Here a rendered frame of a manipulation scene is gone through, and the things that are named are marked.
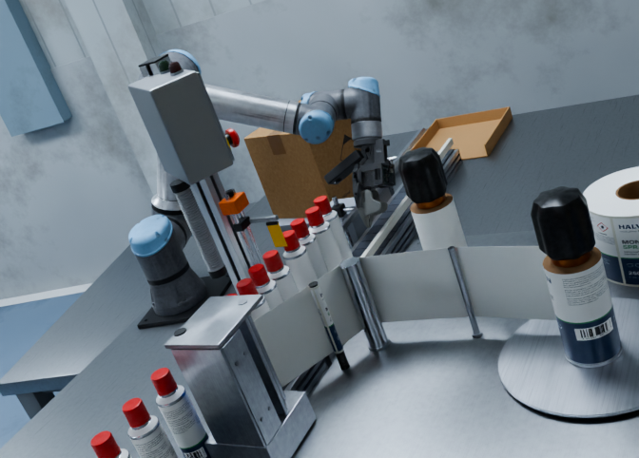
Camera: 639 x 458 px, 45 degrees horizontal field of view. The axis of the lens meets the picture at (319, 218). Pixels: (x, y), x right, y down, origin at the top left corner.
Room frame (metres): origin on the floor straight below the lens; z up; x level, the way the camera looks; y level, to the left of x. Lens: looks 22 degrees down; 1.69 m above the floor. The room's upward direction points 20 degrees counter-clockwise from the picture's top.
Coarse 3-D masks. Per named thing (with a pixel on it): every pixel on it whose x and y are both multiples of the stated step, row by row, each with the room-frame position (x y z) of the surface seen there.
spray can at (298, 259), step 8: (288, 232) 1.51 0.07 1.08; (288, 240) 1.48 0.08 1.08; (296, 240) 1.49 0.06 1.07; (288, 248) 1.49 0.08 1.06; (296, 248) 1.49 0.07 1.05; (304, 248) 1.50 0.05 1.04; (288, 256) 1.48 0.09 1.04; (296, 256) 1.48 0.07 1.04; (304, 256) 1.48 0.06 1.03; (288, 264) 1.49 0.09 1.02; (296, 264) 1.48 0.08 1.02; (304, 264) 1.48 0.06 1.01; (296, 272) 1.48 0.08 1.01; (304, 272) 1.48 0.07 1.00; (312, 272) 1.49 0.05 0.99; (296, 280) 1.48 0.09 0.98; (304, 280) 1.48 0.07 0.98; (312, 280) 1.48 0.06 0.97
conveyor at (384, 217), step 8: (448, 152) 2.17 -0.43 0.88; (400, 192) 2.00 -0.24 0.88; (392, 200) 1.97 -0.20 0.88; (400, 200) 1.94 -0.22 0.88; (392, 208) 1.92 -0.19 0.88; (408, 208) 1.88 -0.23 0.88; (384, 216) 1.89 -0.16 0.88; (376, 224) 1.85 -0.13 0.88; (400, 224) 1.80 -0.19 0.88; (368, 232) 1.82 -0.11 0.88; (376, 232) 1.81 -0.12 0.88; (392, 232) 1.77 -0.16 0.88; (368, 240) 1.78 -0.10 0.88; (384, 240) 1.74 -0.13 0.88; (360, 248) 1.75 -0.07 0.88; (360, 256) 1.71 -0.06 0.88
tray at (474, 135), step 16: (480, 112) 2.45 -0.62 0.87; (496, 112) 2.42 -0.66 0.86; (432, 128) 2.49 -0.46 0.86; (448, 128) 2.51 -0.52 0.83; (464, 128) 2.45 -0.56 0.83; (480, 128) 2.39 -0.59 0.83; (496, 128) 2.25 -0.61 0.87; (416, 144) 2.37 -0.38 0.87; (432, 144) 2.41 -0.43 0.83; (464, 144) 2.30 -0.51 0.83; (480, 144) 2.25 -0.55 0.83
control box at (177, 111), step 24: (168, 72) 1.51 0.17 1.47; (192, 72) 1.42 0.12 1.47; (144, 96) 1.44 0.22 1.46; (168, 96) 1.40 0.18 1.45; (192, 96) 1.41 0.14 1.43; (144, 120) 1.53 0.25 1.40; (168, 120) 1.39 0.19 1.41; (192, 120) 1.41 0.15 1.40; (216, 120) 1.43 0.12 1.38; (168, 144) 1.42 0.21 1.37; (192, 144) 1.40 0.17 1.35; (216, 144) 1.41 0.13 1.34; (168, 168) 1.50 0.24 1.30; (192, 168) 1.39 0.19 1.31; (216, 168) 1.41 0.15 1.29
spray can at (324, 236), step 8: (312, 208) 1.59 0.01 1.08; (312, 216) 1.57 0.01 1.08; (320, 216) 1.57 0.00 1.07; (312, 224) 1.57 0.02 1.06; (320, 224) 1.57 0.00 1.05; (328, 224) 1.57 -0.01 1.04; (312, 232) 1.56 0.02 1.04; (320, 232) 1.56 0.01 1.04; (328, 232) 1.56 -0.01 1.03; (320, 240) 1.56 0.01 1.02; (328, 240) 1.56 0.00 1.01; (320, 248) 1.56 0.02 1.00; (328, 248) 1.56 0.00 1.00; (336, 248) 1.57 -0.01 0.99; (328, 256) 1.56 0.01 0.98; (336, 256) 1.56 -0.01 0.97; (328, 264) 1.56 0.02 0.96; (336, 264) 1.56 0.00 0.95
